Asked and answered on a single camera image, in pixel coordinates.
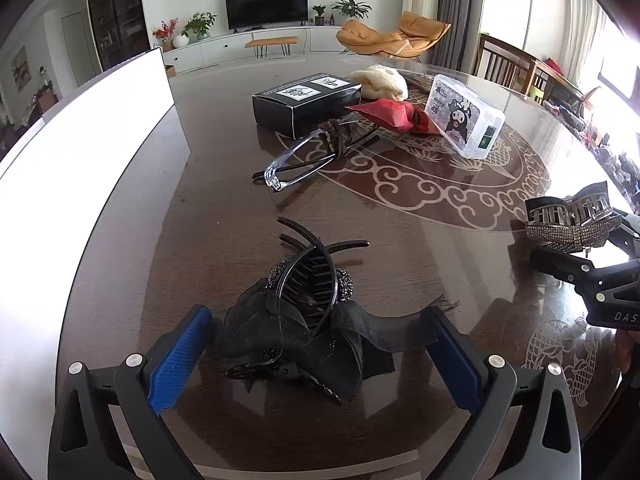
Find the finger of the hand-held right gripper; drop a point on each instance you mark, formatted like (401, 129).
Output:
(631, 227)
(560, 262)

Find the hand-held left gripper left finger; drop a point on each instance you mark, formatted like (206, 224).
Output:
(175, 355)

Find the black television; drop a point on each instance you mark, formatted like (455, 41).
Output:
(265, 5)

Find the red foil packet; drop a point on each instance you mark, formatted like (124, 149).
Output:
(395, 112)

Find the bushy green potted plant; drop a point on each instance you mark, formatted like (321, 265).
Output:
(199, 25)

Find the small potted plant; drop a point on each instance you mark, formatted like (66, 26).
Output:
(318, 15)

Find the white round vase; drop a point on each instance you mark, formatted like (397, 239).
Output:
(180, 40)

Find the black cardboard box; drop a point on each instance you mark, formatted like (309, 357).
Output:
(300, 110)

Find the red flower arrangement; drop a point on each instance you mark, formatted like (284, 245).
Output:
(164, 32)

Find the orange lounge chair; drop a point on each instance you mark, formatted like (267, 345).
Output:
(370, 37)

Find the framed wall painting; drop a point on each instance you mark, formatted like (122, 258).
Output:
(21, 67)

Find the pile of household clutter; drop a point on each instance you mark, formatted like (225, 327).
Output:
(605, 150)

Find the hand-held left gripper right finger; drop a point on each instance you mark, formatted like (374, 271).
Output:
(452, 360)

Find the wooden chair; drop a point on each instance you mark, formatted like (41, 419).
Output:
(500, 52)
(555, 77)

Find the clear frame glasses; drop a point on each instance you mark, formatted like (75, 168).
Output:
(274, 176)

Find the white board panel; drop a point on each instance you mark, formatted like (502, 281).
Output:
(100, 125)

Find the clear plastic container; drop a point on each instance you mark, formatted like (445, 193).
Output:
(460, 117)

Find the grey curtain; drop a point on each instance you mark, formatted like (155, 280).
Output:
(457, 10)

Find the brown cardboard box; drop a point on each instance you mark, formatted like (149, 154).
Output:
(170, 71)

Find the dark display cabinet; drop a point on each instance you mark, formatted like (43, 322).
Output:
(117, 10)

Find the folded cream knit cloth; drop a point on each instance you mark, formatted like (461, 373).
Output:
(385, 82)

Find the rhinestone bow hair clip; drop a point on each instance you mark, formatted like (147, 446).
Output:
(565, 232)

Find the broad leaf potted plant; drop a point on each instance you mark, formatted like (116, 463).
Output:
(352, 7)

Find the white television cabinet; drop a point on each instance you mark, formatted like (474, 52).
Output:
(215, 50)

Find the wooden bench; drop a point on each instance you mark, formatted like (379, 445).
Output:
(272, 40)

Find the black flower hair clip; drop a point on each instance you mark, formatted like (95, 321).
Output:
(295, 330)

